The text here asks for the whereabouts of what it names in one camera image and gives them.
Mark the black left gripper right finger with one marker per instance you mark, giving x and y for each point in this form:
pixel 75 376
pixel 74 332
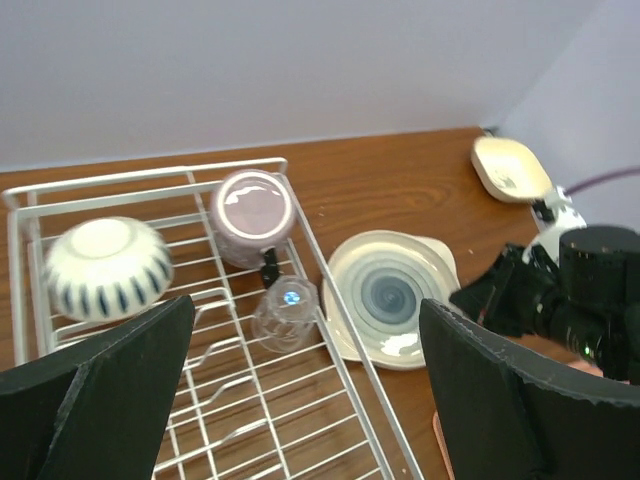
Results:
pixel 508 412

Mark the purple translucent measuring cup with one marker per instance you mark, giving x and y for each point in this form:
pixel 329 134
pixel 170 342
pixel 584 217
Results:
pixel 252 215

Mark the white wire dish rack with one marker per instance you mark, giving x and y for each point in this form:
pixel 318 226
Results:
pixel 242 410

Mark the white bowl with blue dashes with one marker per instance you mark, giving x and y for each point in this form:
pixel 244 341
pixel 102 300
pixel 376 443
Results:
pixel 107 269

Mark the small clear glass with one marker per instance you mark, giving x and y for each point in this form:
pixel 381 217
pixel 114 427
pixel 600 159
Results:
pixel 285 315

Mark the cream plate with blue swirl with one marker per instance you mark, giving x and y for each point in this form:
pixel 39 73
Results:
pixel 382 277

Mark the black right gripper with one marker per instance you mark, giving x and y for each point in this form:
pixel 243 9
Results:
pixel 587 301

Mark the cream square panda bowl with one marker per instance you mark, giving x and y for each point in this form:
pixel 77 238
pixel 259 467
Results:
pixel 508 170

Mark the pink plastic tray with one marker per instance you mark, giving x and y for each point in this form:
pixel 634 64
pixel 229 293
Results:
pixel 437 428

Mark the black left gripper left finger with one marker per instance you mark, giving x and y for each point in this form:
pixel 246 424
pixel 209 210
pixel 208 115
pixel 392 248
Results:
pixel 97 409

